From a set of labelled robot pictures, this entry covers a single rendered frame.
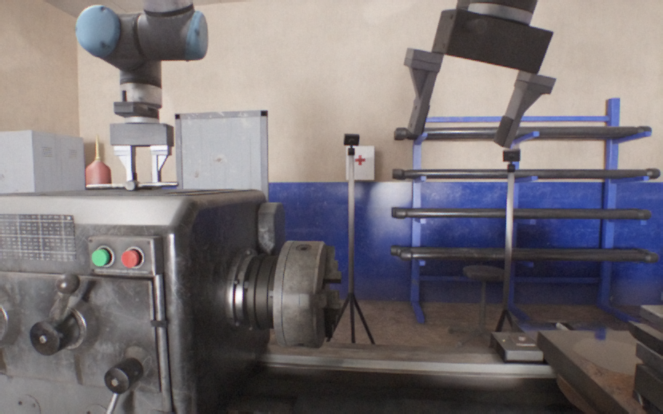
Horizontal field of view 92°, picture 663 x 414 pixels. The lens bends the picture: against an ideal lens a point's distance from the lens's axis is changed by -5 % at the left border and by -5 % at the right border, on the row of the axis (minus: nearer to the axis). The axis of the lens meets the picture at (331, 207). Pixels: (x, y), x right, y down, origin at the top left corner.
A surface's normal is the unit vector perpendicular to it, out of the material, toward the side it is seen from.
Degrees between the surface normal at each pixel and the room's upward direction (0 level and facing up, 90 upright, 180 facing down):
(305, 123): 90
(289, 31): 90
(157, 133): 90
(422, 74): 113
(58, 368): 90
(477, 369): 48
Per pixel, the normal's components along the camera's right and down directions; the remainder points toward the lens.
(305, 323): -0.11, 0.27
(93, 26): -0.05, 0.07
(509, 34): 0.09, 0.47
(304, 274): -0.09, -0.53
